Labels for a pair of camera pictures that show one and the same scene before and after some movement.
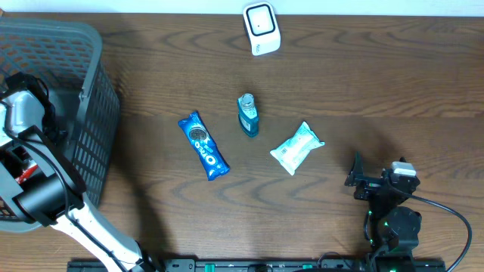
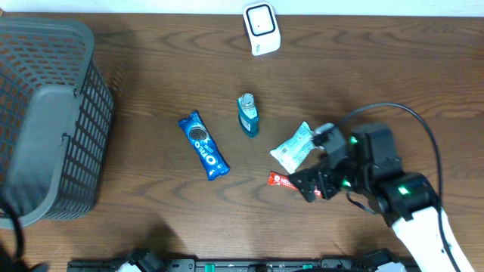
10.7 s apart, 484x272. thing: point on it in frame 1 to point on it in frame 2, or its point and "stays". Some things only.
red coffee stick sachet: (26, 174) to (282, 179)
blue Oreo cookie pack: (215, 162) stays
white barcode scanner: (262, 27) stays
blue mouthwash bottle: (248, 115) stays
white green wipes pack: (293, 152) stays
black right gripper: (356, 176) to (307, 177)
